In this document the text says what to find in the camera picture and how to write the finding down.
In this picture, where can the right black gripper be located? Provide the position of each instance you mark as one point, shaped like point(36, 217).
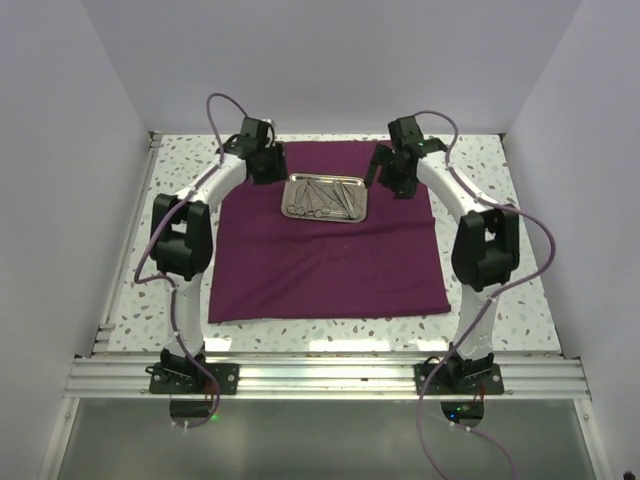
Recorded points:
point(405, 189)

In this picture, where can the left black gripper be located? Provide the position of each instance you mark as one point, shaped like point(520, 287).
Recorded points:
point(279, 171)

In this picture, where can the surgical scissors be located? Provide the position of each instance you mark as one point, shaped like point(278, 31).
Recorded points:
point(302, 203)

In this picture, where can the steel instrument tray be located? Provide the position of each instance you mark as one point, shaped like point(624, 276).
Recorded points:
point(354, 185)

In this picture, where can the steel tweezers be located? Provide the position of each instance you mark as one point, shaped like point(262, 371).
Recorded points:
point(347, 201)
point(338, 195)

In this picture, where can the purple cloth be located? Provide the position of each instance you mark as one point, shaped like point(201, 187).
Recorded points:
point(268, 266)

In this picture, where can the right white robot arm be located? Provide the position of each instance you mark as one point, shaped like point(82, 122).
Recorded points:
point(485, 252)

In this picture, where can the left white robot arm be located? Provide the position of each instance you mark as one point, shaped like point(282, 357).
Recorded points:
point(181, 240)

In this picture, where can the surgical forceps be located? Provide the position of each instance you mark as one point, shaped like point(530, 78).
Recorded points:
point(325, 199)

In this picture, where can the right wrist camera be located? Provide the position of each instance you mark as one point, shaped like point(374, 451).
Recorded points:
point(406, 136)

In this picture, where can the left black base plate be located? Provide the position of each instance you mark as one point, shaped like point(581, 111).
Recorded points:
point(164, 381)

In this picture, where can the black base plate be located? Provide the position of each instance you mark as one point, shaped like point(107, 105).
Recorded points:
point(164, 381)
point(443, 384)

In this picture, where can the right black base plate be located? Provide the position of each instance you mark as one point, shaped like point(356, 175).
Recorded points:
point(443, 384)

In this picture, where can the aluminium left side rail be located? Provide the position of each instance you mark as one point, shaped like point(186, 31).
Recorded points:
point(105, 324)

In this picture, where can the aluminium rail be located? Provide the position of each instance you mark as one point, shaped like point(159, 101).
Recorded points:
point(311, 376)
point(105, 324)

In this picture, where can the aluminium front rail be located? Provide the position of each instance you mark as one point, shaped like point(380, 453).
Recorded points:
point(311, 376)

